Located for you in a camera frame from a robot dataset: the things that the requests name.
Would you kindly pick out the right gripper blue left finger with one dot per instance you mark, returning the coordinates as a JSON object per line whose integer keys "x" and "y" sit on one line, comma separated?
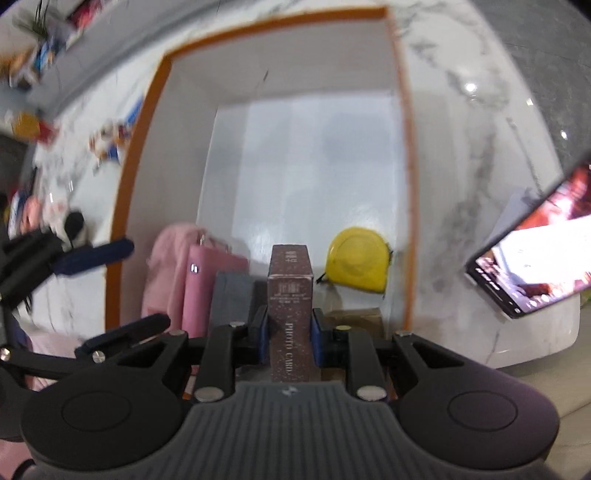
{"x": 228, "y": 348}

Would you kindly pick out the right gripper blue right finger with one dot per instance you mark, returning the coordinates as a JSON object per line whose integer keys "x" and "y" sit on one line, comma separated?
{"x": 362, "y": 358}

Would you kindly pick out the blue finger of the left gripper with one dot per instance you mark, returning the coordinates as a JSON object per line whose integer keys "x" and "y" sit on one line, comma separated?
{"x": 85, "y": 258}
{"x": 102, "y": 347}

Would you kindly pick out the white black plush toy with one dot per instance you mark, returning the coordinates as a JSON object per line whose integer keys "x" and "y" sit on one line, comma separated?
{"x": 67, "y": 224}

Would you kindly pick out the grey small box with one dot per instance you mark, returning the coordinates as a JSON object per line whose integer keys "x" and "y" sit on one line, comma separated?
{"x": 232, "y": 299}

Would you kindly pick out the pink fabric pouch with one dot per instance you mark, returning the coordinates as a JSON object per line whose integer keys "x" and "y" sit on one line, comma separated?
{"x": 167, "y": 265}

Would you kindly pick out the dark photo card box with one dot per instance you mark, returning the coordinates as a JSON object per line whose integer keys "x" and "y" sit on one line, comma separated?
{"x": 290, "y": 285}

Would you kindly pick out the pink wallet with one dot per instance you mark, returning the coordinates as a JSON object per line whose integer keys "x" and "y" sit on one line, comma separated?
{"x": 204, "y": 263}

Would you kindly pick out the yellow tape measure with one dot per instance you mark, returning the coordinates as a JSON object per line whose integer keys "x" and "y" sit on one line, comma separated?
{"x": 358, "y": 258}

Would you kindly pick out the brown sailor plush keychain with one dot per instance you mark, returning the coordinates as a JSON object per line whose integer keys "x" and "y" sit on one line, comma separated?
{"x": 111, "y": 141}

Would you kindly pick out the gold small box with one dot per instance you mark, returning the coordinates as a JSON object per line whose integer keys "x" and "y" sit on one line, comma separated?
{"x": 369, "y": 320}

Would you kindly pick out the red gold carton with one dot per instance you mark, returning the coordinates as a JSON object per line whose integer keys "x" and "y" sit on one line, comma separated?
{"x": 30, "y": 128}

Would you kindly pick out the orange cardboard shoe box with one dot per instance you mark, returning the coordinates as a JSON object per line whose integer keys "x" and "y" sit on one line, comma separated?
{"x": 285, "y": 130}

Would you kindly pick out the smartphone on stand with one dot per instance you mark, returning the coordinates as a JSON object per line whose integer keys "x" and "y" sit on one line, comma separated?
{"x": 543, "y": 258}

